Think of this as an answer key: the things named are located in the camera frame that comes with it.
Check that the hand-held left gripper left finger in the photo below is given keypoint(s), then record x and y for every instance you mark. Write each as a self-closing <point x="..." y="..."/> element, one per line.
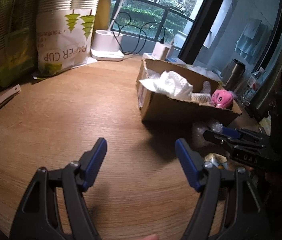
<point x="96" y="161"/>

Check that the pink plush toy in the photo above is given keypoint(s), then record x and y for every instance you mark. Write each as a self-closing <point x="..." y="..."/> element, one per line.
<point x="221" y="98"/>

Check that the clear water bottle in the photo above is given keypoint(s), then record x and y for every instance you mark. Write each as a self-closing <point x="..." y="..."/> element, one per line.
<point x="253" y="82"/>

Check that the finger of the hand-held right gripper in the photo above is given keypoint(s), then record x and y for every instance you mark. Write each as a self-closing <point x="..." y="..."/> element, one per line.
<point x="218" y="140"/>
<point x="245" y="137"/>

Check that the white paper cup pack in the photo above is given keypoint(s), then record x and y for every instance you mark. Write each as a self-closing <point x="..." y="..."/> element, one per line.
<point x="63" y="42"/>

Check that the clear bubble wrap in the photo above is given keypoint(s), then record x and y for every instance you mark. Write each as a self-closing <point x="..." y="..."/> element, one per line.
<point x="198" y="135"/>

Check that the cardboard box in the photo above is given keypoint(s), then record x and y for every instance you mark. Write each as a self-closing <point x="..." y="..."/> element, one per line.
<point x="171" y="110"/>

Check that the white desk lamp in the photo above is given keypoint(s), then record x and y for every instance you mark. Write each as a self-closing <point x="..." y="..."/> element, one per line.
<point x="106" y="47"/>

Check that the hanging blue towel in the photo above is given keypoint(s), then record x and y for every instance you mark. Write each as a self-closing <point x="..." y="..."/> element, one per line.
<point x="253" y="42"/>

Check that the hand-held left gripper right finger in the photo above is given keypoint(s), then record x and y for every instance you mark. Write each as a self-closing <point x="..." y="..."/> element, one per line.
<point x="188" y="166"/>

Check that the person's left hand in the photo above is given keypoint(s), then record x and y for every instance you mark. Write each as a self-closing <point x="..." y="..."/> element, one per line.
<point x="151" y="237"/>

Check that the black balcony railing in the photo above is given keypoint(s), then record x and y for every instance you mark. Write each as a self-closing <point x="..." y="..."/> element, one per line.
<point x="166" y="12"/>

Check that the green paper cup pack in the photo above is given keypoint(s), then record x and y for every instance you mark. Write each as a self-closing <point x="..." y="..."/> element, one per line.
<point x="13" y="45"/>

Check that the small yellow-green carton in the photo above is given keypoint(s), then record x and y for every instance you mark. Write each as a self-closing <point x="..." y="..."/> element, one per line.
<point x="216" y="160"/>

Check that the black door frame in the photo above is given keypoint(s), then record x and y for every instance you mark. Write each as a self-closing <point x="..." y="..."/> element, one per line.
<point x="203" y="22"/>

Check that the white paper towel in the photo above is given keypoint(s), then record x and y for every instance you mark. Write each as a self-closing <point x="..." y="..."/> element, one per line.
<point x="173" y="83"/>

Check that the steel thermos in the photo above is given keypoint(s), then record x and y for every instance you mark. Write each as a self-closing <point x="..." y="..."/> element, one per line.
<point x="234" y="73"/>

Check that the white charger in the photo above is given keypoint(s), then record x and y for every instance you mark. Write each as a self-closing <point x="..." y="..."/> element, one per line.
<point x="171" y="48"/>
<point x="159" y="51"/>

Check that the white plastic knife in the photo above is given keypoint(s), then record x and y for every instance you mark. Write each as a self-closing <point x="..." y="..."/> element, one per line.
<point x="2" y="101"/>

